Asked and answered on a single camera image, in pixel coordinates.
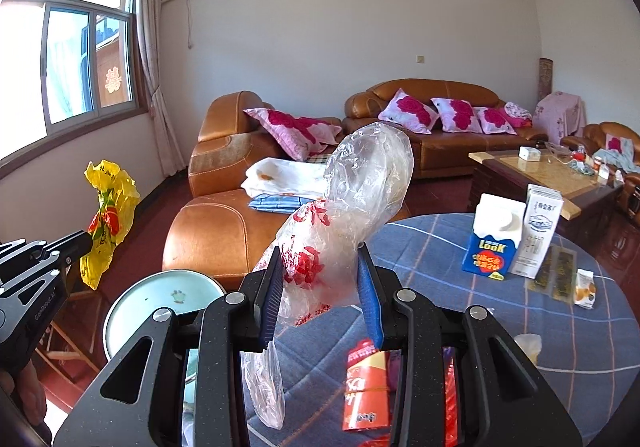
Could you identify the white tall milk carton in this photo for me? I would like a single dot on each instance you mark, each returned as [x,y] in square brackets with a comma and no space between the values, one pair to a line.
[543,210]

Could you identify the pink floral pillow middle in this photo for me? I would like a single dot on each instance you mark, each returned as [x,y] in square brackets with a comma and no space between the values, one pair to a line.
[457,116]

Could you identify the beige curtain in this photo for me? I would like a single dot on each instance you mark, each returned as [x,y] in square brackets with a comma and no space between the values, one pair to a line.
[148,33]

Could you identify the person's left hand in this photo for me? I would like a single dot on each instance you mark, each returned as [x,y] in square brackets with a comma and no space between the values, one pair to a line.
[31,392]

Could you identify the small white snack box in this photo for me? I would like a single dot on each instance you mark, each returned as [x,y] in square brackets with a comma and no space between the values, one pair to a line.
[585,289]

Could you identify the brown leather armchair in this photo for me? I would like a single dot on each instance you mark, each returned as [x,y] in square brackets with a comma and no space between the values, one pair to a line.
[616,146]

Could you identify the pink floral pillow left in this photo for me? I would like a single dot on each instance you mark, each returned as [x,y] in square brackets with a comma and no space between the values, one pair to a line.
[410,113]

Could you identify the clear plastic bag red print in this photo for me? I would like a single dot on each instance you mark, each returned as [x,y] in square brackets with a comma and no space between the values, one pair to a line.
[367,177]

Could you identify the red paper packet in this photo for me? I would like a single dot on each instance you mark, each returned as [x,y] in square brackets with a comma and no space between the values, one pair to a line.
[367,389]

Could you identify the blue plaid tablecloth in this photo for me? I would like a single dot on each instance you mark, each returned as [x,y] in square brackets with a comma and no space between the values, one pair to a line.
[531,371]

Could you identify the pink floral pillow right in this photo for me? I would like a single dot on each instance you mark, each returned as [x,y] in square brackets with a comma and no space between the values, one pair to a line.
[492,121]

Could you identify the green clear sachet strip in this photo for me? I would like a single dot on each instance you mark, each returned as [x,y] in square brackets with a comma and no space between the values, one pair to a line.
[557,275]

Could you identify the blue Look milk carton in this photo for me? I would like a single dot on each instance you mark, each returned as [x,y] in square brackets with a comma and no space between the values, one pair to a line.
[496,235]

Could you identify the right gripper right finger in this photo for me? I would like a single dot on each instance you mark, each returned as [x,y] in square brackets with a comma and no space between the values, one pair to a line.
[368,297]

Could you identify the pink cloth covered object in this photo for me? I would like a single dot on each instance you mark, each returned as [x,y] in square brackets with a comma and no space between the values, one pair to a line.
[560,115]

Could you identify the window with white frame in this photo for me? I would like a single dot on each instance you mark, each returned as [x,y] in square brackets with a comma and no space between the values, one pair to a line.
[65,64]

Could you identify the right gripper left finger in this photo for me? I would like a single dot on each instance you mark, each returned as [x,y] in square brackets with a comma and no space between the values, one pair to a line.
[269,297]

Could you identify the folded white cloth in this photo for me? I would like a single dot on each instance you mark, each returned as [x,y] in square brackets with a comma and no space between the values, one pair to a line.
[289,178]

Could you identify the white tissue box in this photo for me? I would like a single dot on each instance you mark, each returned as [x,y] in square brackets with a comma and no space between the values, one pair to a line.
[529,154]

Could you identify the brown leather chaise sofa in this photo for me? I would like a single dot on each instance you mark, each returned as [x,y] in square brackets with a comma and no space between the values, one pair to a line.
[217,234]

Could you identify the yellow plastic bag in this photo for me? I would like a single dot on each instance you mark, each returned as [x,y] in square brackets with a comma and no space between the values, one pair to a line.
[118,198]

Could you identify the light blue trash bucket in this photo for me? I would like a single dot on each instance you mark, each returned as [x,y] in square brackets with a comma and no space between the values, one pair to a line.
[180,290]

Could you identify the pink floral pillow on chaise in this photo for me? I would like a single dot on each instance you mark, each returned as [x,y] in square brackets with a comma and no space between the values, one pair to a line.
[299,137]

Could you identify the folded blue striped cloth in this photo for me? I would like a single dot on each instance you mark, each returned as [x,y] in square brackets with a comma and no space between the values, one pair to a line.
[277,203]

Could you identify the wooden coffee table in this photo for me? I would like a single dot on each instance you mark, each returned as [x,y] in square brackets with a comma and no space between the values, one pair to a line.
[588,201]

